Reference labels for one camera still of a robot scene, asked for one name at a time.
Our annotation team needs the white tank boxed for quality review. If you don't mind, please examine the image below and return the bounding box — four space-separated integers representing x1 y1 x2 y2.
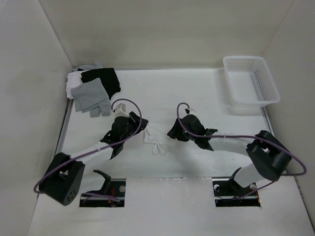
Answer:
143 122 173 156
66 71 83 99

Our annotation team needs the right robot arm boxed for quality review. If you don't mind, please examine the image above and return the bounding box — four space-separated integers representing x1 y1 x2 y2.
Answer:
167 115 292 195

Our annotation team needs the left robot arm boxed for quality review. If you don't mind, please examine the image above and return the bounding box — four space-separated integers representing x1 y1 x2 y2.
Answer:
35 112 149 206

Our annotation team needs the folded black tank top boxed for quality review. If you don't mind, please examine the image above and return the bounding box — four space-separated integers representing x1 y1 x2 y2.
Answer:
81 68 121 99

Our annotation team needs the folded grey tank top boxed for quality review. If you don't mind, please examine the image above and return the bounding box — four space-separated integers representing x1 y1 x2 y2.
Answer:
70 78 111 118

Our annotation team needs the folded white tank top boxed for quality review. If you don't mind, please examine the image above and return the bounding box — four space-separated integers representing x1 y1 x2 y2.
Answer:
66 71 83 99

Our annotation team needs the light grey folded top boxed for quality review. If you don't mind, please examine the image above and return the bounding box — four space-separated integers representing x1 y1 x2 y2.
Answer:
72 61 103 72

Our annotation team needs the white plastic basket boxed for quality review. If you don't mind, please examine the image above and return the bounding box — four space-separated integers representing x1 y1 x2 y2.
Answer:
223 56 281 108

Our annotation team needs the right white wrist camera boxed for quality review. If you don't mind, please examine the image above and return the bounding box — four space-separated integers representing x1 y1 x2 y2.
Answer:
185 108 196 115

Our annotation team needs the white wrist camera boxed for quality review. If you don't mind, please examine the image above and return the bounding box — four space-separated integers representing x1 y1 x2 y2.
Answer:
113 103 129 118
185 108 196 115

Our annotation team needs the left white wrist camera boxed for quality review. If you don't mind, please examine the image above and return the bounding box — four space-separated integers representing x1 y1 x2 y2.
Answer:
113 103 129 118

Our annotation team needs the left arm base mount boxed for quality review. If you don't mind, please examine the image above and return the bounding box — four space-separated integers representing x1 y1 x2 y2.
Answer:
79 170 126 208

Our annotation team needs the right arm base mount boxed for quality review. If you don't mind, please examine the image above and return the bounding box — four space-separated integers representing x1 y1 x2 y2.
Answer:
212 168 261 207

